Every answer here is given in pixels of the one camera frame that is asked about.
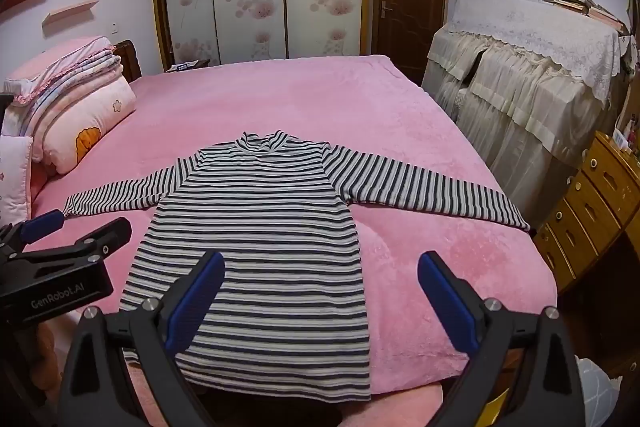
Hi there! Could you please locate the folded cartoon print quilt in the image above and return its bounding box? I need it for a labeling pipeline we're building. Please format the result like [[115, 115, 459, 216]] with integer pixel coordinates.
[[30, 74, 137, 178]]

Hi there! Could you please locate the light wooden wall shelf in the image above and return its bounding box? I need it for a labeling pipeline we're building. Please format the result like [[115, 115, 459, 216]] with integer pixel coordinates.
[[41, 0, 100, 26]]

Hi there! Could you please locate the striped long-sleeve shirt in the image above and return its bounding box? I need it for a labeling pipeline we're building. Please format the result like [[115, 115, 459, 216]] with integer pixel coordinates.
[[62, 130, 531, 403]]

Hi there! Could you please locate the dark wooden bedside table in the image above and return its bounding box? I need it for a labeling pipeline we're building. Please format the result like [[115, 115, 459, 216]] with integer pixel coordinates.
[[167, 59, 211, 72]]

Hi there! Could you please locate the person's left hand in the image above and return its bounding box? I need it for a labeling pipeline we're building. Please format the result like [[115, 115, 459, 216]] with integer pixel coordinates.
[[37, 319, 65, 385]]

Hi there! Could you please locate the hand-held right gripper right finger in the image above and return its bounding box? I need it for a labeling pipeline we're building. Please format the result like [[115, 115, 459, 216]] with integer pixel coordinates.
[[417, 251, 586, 427]]

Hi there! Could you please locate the yellow wooden drawer cabinet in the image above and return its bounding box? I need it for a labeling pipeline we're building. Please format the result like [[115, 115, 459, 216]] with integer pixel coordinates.
[[532, 132, 640, 293]]

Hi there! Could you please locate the brown wooden door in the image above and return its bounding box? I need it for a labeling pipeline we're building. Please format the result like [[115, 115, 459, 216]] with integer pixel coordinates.
[[372, 0, 448, 85]]

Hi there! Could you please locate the white lace cover cloth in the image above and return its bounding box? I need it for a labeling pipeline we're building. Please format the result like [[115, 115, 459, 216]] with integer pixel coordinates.
[[442, 0, 631, 102]]

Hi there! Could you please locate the folded striped thin blanket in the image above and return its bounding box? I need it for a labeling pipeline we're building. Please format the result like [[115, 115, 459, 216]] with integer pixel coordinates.
[[20, 49, 123, 132]]

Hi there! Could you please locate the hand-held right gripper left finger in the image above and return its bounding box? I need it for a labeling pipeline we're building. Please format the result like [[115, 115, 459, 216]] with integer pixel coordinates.
[[57, 249, 227, 427]]

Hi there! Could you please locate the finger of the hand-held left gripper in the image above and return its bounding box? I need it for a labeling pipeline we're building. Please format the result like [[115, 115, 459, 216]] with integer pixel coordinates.
[[10, 217, 132, 264], [0, 211, 66, 254]]

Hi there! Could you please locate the yellow plastic stool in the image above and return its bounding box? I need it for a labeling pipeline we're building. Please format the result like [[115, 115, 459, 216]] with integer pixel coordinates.
[[477, 394, 508, 427]]

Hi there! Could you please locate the dark wooden headboard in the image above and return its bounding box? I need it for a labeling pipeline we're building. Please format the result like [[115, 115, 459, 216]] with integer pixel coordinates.
[[112, 39, 143, 82]]

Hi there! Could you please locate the pink ruffled pillow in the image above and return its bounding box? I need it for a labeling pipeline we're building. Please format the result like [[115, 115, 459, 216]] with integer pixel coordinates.
[[4, 36, 117, 105]]

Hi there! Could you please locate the cream pleated furniture cover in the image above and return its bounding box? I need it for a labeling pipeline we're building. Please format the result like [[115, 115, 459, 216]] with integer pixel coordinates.
[[422, 24, 616, 228]]

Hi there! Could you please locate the white small pillow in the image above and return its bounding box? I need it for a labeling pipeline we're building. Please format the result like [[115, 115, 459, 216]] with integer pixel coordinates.
[[0, 134, 35, 228]]

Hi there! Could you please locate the pink fleece bed blanket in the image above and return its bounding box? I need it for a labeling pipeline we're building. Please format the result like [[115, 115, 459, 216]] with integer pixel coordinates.
[[30, 54, 558, 427]]

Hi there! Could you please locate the white ribbed object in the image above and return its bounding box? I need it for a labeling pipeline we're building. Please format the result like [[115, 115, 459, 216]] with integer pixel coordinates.
[[575, 354, 623, 427]]

